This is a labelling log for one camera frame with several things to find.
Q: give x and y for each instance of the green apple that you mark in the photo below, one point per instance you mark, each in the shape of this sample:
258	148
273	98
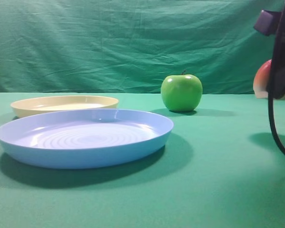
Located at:
181	93

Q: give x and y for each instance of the yellow plate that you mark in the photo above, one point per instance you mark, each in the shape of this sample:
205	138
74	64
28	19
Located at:
40	105

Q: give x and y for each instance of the green cloth backdrop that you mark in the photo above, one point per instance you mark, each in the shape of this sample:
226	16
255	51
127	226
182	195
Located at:
130	46

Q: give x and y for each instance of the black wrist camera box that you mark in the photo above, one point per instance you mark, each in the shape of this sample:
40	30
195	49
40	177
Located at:
267	22

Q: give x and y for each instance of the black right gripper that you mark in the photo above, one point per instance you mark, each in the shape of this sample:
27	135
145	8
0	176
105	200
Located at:
278	59

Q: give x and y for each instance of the blue plate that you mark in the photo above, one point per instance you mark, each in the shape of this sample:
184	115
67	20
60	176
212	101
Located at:
83	139

